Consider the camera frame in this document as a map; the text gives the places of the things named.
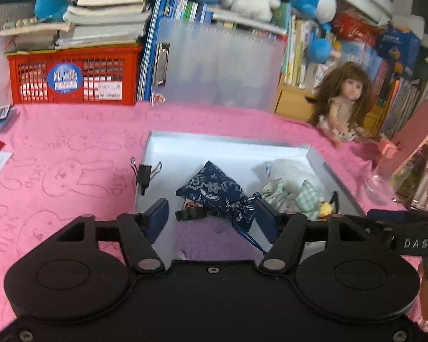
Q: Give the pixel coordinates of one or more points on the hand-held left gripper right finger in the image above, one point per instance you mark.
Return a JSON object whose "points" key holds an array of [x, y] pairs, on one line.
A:
{"points": [[265, 219]]}

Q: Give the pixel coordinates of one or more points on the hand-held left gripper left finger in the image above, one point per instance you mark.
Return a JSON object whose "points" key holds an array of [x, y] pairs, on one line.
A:
{"points": [[158, 217]]}

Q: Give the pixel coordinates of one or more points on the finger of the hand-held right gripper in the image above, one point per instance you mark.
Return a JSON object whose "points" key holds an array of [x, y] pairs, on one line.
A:
{"points": [[385, 215]]}

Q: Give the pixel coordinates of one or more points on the green checked cloth toy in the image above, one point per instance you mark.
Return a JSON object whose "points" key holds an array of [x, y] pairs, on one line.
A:
{"points": [[306, 194]]}

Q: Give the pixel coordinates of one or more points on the white fluffy plush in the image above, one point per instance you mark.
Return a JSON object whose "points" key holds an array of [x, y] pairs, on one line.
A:
{"points": [[292, 174]]}

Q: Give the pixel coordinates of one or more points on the purple fluffy plush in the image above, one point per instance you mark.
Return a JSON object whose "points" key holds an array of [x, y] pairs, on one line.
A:
{"points": [[214, 238]]}

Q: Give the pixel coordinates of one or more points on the white cardboard box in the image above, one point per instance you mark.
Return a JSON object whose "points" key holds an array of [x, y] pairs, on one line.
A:
{"points": [[217, 149]]}

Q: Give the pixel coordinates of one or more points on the clear plastic cup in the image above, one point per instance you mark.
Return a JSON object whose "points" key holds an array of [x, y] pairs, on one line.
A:
{"points": [[378, 185]]}

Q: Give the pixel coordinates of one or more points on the black binder clip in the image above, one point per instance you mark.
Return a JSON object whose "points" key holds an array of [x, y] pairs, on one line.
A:
{"points": [[145, 174]]}

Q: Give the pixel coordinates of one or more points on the pink box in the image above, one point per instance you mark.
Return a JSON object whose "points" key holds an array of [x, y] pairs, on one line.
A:
{"points": [[417, 128]]}

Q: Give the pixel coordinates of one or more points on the pink bunny print towel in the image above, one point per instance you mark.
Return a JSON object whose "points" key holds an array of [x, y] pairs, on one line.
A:
{"points": [[75, 142]]}

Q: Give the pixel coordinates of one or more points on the wooden desk organizer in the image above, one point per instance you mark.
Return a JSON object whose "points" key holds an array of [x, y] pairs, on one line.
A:
{"points": [[292, 105]]}

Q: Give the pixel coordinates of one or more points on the brown haired doll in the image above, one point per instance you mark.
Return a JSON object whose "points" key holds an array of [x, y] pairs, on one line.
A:
{"points": [[346, 103]]}

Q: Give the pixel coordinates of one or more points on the row of colourful books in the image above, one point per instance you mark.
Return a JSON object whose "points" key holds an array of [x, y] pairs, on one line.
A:
{"points": [[385, 64]]}

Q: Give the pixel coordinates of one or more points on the translucent plastic folder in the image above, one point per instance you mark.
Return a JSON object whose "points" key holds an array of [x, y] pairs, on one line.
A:
{"points": [[217, 67]]}

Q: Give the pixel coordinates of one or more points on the row of blue books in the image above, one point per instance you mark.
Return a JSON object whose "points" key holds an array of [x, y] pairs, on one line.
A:
{"points": [[149, 42]]}

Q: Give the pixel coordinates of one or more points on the red plastic crate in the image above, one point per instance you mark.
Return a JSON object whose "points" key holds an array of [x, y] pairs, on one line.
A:
{"points": [[32, 78]]}

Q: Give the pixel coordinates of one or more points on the stack of books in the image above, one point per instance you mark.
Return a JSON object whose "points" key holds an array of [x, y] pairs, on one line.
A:
{"points": [[103, 17]]}

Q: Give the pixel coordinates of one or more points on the large blue plush toy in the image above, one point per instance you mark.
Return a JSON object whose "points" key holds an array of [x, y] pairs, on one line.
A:
{"points": [[315, 3]]}

